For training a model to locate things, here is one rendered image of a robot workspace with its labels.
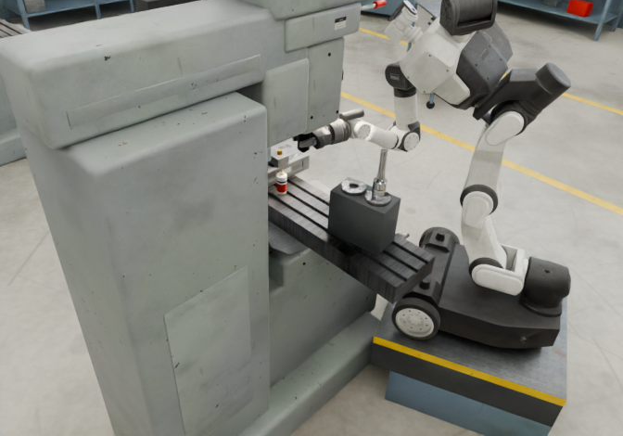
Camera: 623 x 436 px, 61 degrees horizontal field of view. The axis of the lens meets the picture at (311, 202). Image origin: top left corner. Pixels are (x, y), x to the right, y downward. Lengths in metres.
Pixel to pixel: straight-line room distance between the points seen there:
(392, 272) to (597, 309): 1.85
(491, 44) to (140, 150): 1.24
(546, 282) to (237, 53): 1.53
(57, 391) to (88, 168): 1.76
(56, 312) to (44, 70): 2.12
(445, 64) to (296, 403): 1.47
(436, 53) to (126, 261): 1.16
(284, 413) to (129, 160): 1.42
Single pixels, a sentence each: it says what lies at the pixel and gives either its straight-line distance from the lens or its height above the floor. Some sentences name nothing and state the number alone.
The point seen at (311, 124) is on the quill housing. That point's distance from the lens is 1.80.
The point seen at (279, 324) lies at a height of 0.56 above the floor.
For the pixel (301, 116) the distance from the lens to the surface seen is 1.71.
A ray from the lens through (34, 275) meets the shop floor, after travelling 3.46.
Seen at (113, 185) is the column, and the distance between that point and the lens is 1.24.
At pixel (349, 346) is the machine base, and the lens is 2.55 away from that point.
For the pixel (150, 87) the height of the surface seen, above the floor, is 1.65.
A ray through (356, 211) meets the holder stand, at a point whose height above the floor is 1.10.
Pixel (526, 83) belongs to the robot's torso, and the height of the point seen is 1.51.
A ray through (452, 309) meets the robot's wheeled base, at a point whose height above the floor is 0.57.
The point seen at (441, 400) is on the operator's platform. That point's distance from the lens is 2.54.
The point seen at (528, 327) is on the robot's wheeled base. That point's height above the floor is 0.57.
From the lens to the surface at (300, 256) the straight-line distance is 1.97.
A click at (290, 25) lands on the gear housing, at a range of 1.56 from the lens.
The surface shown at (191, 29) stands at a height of 1.76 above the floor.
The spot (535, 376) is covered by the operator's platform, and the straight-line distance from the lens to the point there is 2.41.
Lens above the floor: 2.16
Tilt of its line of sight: 35 degrees down
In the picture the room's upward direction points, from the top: 3 degrees clockwise
